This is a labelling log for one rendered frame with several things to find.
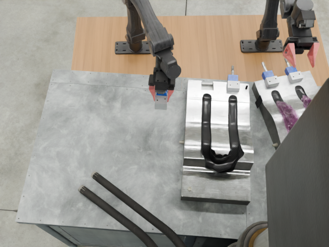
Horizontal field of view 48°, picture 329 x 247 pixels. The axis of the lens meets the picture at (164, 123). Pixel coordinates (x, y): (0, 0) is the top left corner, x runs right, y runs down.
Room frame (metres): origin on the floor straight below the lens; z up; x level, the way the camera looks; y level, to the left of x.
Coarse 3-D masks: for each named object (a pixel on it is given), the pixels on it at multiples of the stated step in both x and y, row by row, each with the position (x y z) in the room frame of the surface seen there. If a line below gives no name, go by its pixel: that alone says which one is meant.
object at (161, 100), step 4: (156, 96) 0.75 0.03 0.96; (160, 96) 0.75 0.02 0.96; (164, 96) 0.75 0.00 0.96; (156, 100) 0.73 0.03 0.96; (160, 100) 0.73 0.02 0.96; (164, 100) 0.73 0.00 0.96; (156, 104) 0.72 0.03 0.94; (160, 104) 0.72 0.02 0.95; (164, 104) 0.72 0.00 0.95; (156, 108) 0.72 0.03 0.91; (160, 108) 0.72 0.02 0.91; (164, 108) 0.72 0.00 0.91
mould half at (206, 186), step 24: (192, 96) 0.79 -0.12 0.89; (216, 96) 0.79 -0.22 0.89; (240, 96) 0.79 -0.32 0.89; (192, 120) 0.68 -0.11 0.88; (216, 120) 0.68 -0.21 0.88; (240, 120) 0.68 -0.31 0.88; (192, 144) 0.55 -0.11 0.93; (216, 144) 0.55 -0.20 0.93; (240, 144) 0.55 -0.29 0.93; (192, 168) 0.48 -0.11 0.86; (240, 168) 0.48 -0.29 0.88; (192, 192) 0.39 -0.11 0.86; (216, 192) 0.39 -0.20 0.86; (240, 192) 0.39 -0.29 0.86
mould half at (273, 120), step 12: (264, 84) 0.87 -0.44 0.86; (288, 84) 0.87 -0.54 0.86; (300, 84) 0.87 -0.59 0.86; (312, 84) 0.87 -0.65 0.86; (264, 96) 0.81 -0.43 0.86; (288, 96) 0.81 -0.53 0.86; (312, 96) 0.80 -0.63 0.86; (264, 108) 0.75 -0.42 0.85; (276, 108) 0.74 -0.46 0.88; (300, 108) 0.73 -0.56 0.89; (264, 120) 0.72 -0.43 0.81; (276, 120) 0.67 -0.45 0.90; (276, 132) 0.63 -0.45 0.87
